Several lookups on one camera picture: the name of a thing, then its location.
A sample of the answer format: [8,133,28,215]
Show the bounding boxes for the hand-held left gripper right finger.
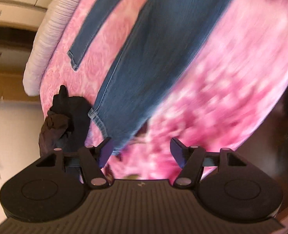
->
[170,138,252,189]

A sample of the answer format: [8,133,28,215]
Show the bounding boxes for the wooden door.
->
[0,72,41,100]

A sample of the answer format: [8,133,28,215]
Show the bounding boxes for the striped rolled quilt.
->
[23,0,93,97]

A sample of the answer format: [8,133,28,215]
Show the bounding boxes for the pink floral blanket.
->
[39,0,288,183]

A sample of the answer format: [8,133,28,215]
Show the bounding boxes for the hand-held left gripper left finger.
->
[32,137,113,189]

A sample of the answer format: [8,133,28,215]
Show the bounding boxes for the black garment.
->
[47,85,93,166]

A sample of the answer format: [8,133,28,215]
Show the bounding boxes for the blue denim jeans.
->
[67,0,244,156]

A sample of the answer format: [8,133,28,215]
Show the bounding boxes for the dark brown garment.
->
[39,113,74,159]

